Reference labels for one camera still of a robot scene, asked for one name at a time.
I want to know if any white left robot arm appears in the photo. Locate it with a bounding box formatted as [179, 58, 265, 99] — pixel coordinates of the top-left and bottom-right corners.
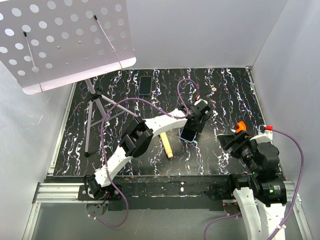
[84, 99, 212, 200]

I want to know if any spare phone in blue case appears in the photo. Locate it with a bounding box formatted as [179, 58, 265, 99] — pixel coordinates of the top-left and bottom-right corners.
[138, 76, 152, 96]

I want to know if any aluminium frame rail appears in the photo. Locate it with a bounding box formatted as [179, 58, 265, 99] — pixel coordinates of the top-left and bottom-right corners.
[21, 181, 87, 240]

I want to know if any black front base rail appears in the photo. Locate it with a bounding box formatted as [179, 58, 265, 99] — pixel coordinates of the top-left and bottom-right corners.
[44, 174, 236, 211]

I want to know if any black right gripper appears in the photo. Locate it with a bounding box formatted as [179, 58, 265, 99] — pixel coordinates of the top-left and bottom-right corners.
[217, 128, 260, 174]

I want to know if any white music stand tripod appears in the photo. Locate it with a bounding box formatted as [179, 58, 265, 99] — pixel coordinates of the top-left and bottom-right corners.
[84, 78, 141, 158]

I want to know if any white perforated music stand desk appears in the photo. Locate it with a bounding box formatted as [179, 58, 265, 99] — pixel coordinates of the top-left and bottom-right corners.
[0, 0, 137, 95]

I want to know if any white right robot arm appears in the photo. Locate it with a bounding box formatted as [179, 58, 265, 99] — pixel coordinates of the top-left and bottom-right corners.
[217, 129, 287, 240]

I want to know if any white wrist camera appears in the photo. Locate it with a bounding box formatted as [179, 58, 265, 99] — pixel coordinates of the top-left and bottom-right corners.
[194, 94, 208, 108]
[250, 125, 273, 144]

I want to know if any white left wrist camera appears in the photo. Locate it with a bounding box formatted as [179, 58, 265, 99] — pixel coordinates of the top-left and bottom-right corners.
[194, 94, 208, 108]

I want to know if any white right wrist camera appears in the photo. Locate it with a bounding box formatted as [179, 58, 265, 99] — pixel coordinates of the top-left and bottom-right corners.
[250, 125, 273, 144]

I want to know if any light blue phone case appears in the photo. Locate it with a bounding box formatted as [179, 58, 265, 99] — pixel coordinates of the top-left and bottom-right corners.
[178, 126, 199, 144]

